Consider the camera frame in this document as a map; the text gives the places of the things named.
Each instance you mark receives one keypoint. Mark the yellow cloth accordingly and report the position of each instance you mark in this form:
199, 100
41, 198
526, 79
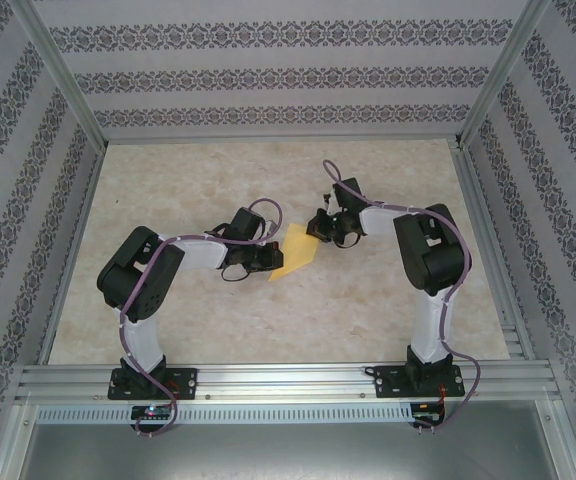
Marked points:
298, 250

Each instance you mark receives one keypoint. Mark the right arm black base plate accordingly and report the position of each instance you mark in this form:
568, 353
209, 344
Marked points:
388, 382

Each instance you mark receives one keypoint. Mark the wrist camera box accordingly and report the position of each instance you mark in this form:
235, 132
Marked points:
270, 225
327, 199

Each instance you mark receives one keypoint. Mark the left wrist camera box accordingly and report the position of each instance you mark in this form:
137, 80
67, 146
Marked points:
270, 225

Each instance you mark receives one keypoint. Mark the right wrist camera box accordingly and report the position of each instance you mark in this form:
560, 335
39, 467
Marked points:
327, 199

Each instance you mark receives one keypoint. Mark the aluminium mounting rail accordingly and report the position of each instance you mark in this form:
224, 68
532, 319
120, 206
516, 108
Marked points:
283, 380

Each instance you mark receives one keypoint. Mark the aluminium table edge rail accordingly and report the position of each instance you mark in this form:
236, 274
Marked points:
495, 260

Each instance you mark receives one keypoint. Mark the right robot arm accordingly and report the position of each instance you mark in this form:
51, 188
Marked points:
430, 325

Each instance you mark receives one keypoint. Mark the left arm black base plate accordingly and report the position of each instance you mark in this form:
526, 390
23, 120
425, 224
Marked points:
185, 382

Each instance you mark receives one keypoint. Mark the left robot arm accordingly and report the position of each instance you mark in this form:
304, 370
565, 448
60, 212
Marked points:
143, 340

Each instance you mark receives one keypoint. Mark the aluminium frame post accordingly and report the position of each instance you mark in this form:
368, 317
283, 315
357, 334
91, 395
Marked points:
63, 75
505, 75

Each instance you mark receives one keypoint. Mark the grey sheet metal tray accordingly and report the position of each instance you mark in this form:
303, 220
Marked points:
278, 452

